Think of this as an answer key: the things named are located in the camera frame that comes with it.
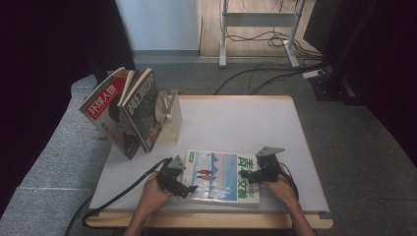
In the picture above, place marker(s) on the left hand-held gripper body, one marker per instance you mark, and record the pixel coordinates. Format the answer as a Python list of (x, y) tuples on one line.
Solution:
[(170, 180)]

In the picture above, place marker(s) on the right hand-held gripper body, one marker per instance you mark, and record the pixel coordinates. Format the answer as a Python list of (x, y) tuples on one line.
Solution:
[(270, 168)]

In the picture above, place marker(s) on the white and green magazine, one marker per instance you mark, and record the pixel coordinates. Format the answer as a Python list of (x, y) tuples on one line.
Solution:
[(219, 177)]

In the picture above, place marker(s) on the beige expandable book rack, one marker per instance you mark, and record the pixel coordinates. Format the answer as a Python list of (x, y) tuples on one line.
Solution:
[(173, 121)]

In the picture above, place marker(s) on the dark blue cover magazine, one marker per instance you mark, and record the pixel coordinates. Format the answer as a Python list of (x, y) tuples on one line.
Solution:
[(141, 108)]

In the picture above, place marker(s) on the portrait cover magazine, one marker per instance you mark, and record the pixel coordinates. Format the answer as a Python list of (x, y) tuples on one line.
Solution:
[(101, 105)]

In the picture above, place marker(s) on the red-brown cover magazine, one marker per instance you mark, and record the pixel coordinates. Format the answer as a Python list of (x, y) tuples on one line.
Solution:
[(130, 82)]

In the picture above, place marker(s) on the person's left hand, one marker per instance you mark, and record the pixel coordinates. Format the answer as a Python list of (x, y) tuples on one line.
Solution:
[(150, 196)]

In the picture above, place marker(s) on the person's right hand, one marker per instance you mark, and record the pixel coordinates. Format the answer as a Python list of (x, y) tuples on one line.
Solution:
[(283, 191)]

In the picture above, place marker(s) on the floor socket plate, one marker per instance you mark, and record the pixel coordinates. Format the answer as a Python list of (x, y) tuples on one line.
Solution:
[(99, 136)]

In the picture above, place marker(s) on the white power strip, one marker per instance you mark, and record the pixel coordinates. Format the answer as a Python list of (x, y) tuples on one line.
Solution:
[(313, 74)]

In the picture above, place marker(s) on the black curtain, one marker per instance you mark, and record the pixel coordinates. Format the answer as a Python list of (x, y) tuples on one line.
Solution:
[(49, 49), (393, 65)]

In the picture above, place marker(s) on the black stand with base plate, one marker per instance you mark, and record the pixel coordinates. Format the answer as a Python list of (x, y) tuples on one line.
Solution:
[(98, 72), (331, 88)]

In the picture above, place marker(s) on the white metal desk frame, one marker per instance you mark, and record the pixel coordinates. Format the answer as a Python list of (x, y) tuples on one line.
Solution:
[(259, 19)]

